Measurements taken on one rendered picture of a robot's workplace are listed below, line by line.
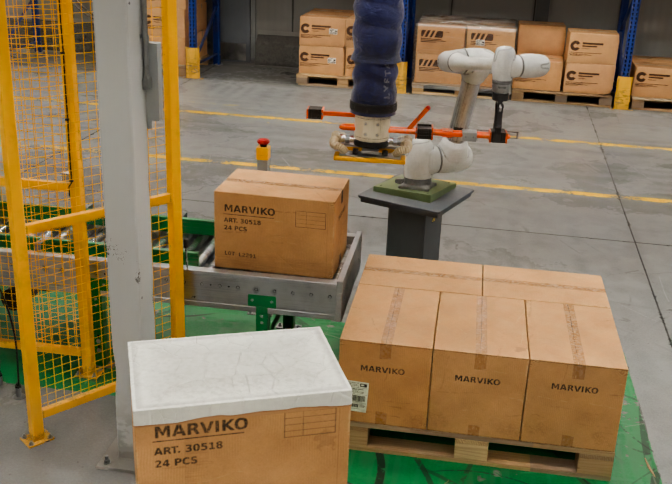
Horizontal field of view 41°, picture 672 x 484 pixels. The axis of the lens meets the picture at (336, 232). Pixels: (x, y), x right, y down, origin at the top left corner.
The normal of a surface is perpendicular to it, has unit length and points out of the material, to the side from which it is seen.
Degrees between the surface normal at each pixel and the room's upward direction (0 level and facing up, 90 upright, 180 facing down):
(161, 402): 0
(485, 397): 90
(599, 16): 90
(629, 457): 0
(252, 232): 90
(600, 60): 93
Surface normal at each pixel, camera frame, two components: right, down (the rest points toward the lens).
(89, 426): 0.04, -0.94
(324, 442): 0.24, 0.35
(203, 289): -0.16, 0.34
